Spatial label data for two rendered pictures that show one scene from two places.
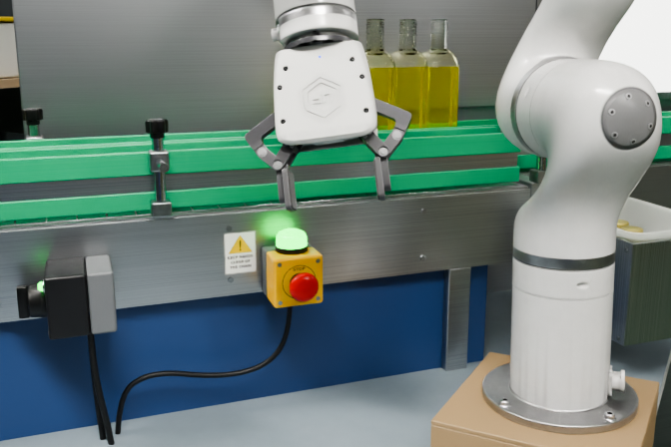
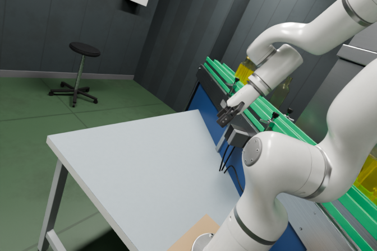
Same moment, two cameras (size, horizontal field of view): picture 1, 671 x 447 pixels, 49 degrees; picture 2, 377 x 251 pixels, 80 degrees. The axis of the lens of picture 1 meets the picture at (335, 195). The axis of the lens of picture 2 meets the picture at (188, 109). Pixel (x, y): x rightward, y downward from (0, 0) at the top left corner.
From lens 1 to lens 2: 0.95 m
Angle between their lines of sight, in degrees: 85
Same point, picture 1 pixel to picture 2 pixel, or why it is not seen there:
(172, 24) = not seen: hidden behind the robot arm
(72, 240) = (248, 127)
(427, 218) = (313, 217)
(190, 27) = not seen: hidden behind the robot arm
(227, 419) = (231, 194)
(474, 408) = (212, 229)
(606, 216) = (248, 202)
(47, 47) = (317, 102)
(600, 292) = (231, 230)
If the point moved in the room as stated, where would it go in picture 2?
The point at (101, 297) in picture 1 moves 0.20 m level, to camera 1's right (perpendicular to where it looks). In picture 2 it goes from (231, 135) to (234, 157)
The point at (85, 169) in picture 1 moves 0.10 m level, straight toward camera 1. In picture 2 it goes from (262, 115) to (244, 110)
